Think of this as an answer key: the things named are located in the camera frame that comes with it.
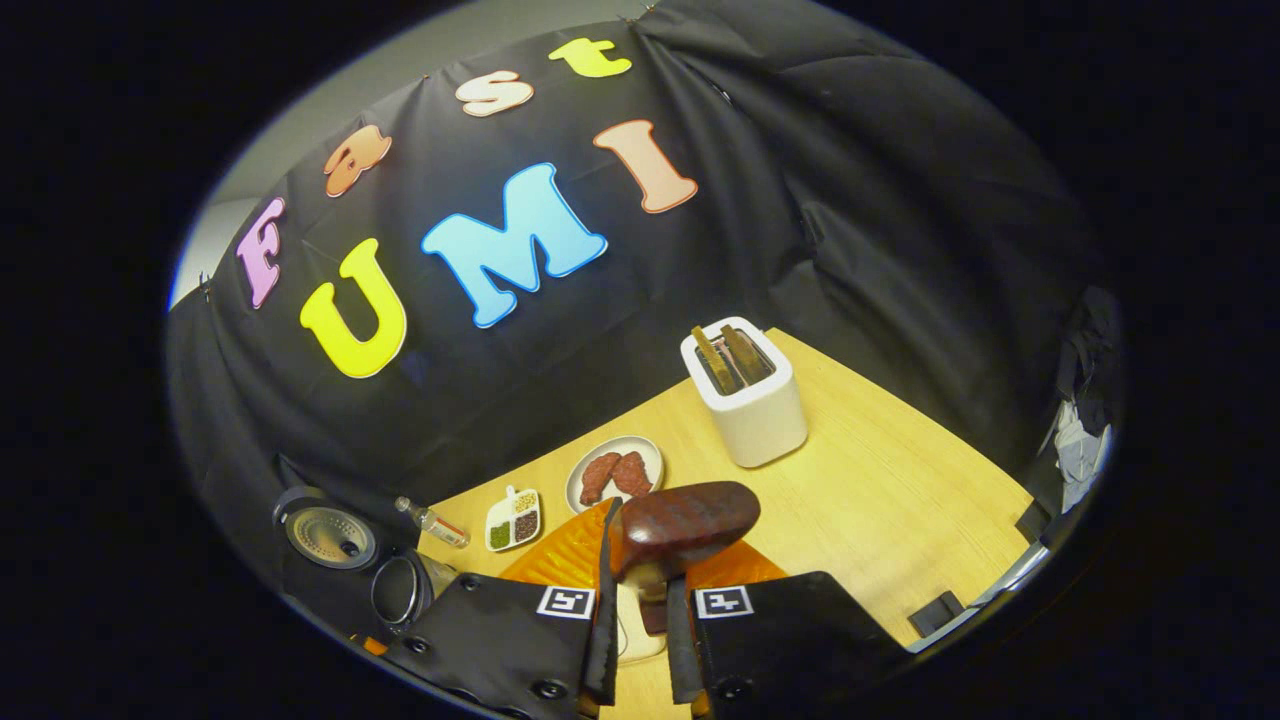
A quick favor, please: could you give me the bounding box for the brown bread slice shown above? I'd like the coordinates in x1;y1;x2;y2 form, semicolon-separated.
692;326;741;393
722;324;774;382

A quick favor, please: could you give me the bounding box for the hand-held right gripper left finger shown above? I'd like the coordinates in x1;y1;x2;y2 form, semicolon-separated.
385;497;623;720

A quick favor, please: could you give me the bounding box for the grey cloth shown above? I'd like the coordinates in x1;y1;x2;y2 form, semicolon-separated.
1045;400;1113;511

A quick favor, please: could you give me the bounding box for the brown wooden spoon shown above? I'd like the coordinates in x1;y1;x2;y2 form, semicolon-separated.
612;481;761;636

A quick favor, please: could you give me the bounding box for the white round plate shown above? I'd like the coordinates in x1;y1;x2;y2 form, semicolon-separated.
565;435;665;515

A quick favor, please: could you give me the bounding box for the white divided bean dish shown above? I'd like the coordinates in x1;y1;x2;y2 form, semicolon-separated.
485;486;542;552

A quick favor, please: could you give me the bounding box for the small black block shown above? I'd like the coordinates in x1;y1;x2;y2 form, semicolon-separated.
908;590;966;639

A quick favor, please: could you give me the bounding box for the grey silver rice cooker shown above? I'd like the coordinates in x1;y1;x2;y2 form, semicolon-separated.
272;485;463;646

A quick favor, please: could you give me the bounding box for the black backdrop cloth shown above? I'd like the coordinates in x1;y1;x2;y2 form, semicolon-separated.
165;0;1101;641

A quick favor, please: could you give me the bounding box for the clear rice tray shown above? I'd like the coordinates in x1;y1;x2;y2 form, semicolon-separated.
615;580;669;663

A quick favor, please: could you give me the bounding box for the white toaster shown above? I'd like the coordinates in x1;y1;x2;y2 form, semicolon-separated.
680;316;809;469

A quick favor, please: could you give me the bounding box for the small glass bottle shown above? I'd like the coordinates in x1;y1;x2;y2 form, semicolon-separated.
394;496;471;549

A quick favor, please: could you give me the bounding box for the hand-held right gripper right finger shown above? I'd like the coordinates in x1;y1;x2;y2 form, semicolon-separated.
665;540;913;720

